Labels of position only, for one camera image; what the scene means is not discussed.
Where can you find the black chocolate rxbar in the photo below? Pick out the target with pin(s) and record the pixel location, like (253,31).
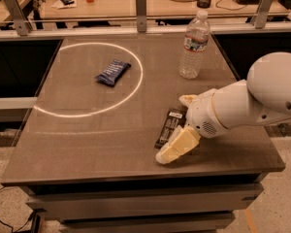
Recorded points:
(174,118)

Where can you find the clear plastic water bottle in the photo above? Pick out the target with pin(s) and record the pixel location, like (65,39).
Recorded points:
(195,42)

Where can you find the black mesh pen cup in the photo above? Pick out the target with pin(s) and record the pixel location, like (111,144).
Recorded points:
(203,3)

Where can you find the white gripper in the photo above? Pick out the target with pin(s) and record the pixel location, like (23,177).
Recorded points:
(202,115)

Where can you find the metal rail with brackets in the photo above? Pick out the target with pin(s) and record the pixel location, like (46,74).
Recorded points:
(53,18)

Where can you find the blue blueberry rxbar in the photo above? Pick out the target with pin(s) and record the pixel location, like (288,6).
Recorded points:
(113,72)

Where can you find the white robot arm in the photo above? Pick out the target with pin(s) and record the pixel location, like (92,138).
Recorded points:
(263,98)

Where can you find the grey drawer cabinet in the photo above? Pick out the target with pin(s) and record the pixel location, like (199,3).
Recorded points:
(154,205)

